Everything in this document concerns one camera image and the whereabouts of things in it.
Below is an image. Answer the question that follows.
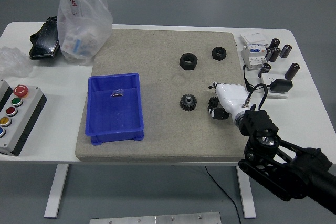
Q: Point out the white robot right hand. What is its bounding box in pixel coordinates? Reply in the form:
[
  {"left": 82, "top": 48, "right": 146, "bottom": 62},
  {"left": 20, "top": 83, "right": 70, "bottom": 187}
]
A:
[{"left": 207, "top": 81, "right": 253, "bottom": 122}]

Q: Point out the large black gear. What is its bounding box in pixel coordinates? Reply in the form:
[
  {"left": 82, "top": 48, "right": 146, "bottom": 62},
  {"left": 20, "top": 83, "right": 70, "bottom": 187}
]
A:
[{"left": 180, "top": 94, "right": 198, "bottom": 112}]

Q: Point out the blue plastic box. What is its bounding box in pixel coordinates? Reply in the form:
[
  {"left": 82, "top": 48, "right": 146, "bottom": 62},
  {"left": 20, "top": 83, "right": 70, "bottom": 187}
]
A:
[{"left": 85, "top": 72, "right": 145, "bottom": 146}]

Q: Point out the small black hex nut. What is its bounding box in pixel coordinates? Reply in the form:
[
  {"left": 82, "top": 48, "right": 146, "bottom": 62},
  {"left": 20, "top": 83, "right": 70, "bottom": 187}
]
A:
[{"left": 211, "top": 46, "right": 227, "bottom": 61}]

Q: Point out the large black hex nut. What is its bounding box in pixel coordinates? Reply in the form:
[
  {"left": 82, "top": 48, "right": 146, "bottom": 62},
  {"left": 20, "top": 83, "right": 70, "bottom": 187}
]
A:
[{"left": 179, "top": 52, "right": 198, "bottom": 71}]

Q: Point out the grey push-button control box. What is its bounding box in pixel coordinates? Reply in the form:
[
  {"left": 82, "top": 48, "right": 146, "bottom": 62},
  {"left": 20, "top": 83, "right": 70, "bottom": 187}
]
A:
[{"left": 0, "top": 79, "right": 48, "bottom": 156}]

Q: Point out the white circuit breaker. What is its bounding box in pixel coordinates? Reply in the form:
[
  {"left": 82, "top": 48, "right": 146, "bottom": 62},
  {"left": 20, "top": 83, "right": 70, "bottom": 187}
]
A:
[{"left": 241, "top": 45, "right": 268, "bottom": 71}]

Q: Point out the black plug adapter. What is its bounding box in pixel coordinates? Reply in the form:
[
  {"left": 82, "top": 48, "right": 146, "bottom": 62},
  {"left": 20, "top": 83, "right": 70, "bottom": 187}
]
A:
[{"left": 270, "top": 79, "right": 293, "bottom": 94}]

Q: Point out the grey-brown foam mat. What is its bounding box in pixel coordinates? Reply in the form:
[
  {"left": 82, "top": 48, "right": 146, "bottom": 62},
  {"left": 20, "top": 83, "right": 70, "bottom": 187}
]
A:
[{"left": 75, "top": 28, "right": 253, "bottom": 164}]

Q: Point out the white table leg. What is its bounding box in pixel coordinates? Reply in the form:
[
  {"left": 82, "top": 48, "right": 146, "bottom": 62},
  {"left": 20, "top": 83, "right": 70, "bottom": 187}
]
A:
[
  {"left": 43, "top": 164, "right": 69, "bottom": 219},
  {"left": 235, "top": 165, "right": 257, "bottom": 219}
]

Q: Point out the silver metal plate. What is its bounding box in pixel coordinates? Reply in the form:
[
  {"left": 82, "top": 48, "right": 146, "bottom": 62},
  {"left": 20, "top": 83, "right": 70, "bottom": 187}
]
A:
[{"left": 89, "top": 211, "right": 222, "bottom": 224}]

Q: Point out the clear plastic bag with contents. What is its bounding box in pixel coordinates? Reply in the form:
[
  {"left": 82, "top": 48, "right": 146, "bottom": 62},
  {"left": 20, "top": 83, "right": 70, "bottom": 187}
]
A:
[{"left": 57, "top": 0, "right": 113, "bottom": 67}]

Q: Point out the black gloves pack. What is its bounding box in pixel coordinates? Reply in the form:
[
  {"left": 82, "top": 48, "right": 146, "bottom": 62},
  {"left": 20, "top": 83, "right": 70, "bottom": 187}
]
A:
[{"left": 28, "top": 16, "right": 61, "bottom": 61}]

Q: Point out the crumpled clear plastic wrap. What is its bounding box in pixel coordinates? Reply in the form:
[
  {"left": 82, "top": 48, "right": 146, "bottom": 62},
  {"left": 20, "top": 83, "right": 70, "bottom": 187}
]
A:
[{"left": 0, "top": 46, "right": 34, "bottom": 78}]

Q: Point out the black adapter cord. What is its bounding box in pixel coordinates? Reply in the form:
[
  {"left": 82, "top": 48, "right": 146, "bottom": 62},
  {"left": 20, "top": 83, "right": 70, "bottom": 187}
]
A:
[{"left": 243, "top": 65, "right": 272, "bottom": 93}]

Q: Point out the black floor cable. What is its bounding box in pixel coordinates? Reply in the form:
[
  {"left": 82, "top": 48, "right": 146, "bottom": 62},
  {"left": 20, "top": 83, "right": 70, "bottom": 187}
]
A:
[{"left": 204, "top": 165, "right": 242, "bottom": 224}]

